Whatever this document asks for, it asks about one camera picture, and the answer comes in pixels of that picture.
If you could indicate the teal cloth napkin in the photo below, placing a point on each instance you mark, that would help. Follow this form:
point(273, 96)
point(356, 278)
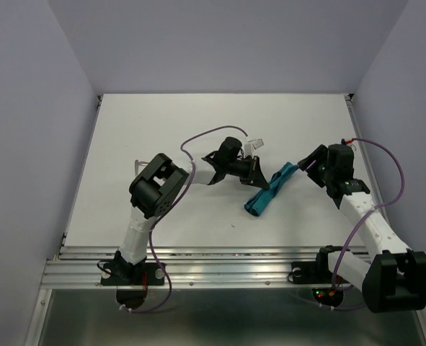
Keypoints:
point(256, 205)

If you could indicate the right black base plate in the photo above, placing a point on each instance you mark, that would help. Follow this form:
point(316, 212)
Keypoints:
point(319, 273)

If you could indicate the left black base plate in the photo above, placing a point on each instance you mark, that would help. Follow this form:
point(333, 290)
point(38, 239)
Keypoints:
point(147, 274)

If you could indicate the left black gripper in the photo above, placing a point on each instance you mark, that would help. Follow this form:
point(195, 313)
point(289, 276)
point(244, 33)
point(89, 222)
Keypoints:
point(257, 177)

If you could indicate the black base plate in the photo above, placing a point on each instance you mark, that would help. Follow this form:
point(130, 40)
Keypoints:
point(319, 273)
point(147, 274)

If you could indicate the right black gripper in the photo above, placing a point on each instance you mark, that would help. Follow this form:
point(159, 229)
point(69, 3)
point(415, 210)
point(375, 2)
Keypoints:
point(319, 154)

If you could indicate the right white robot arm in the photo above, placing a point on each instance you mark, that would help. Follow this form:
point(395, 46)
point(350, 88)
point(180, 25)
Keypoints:
point(394, 278)

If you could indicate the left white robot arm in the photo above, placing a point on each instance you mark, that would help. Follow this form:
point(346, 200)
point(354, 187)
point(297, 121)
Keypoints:
point(161, 185)

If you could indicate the silver fork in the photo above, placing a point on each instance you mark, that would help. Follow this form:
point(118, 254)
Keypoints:
point(140, 163)

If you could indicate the aluminium front rail frame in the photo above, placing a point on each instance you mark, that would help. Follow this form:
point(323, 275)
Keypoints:
point(229, 272)

